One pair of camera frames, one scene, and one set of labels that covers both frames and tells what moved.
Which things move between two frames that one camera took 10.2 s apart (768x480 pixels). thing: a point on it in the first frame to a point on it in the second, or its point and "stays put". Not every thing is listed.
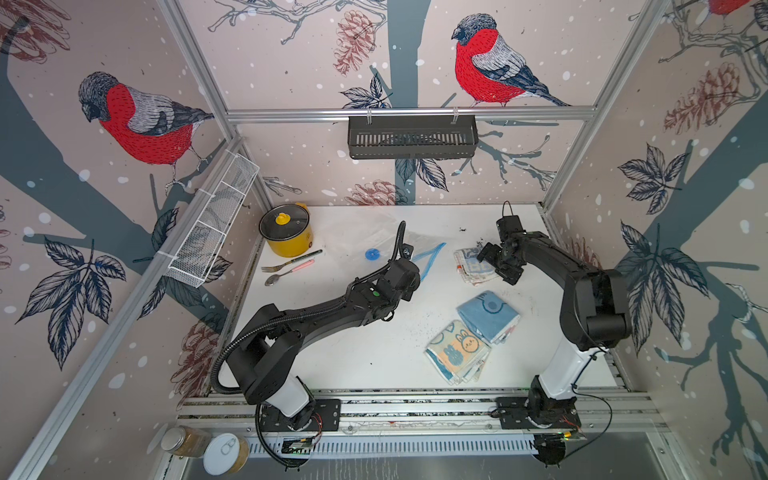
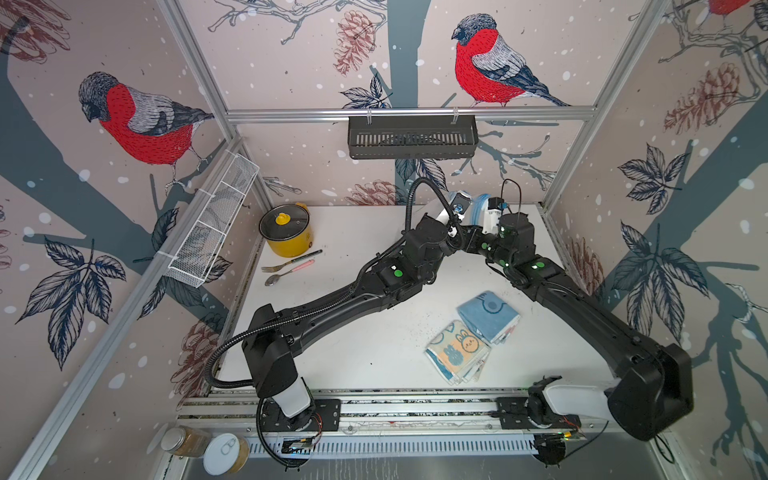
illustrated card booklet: (455, 353) stays put
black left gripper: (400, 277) to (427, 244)
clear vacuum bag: (357, 243) to (465, 209)
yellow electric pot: (287, 229) stays put
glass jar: (186, 441) stays put
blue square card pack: (489, 315) stays put
